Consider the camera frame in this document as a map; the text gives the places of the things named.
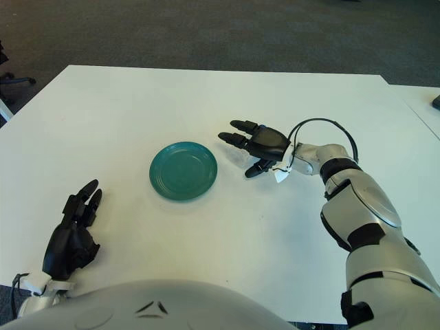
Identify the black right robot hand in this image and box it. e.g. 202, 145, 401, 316
218, 119, 290, 179

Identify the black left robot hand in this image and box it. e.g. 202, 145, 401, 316
42, 179, 103, 281

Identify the green round plate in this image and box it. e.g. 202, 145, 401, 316
148, 140, 219, 203

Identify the silver robot torso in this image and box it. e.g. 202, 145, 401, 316
0, 280, 293, 330

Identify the white desk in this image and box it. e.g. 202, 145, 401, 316
0, 99, 13, 123

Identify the black office chair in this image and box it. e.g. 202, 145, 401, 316
0, 39, 37, 104

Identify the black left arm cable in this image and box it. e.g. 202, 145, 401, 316
10, 272, 30, 319

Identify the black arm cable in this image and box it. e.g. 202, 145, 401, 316
10, 272, 30, 319
287, 118, 360, 162

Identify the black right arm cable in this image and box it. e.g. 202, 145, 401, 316
287, 118, 360, 162

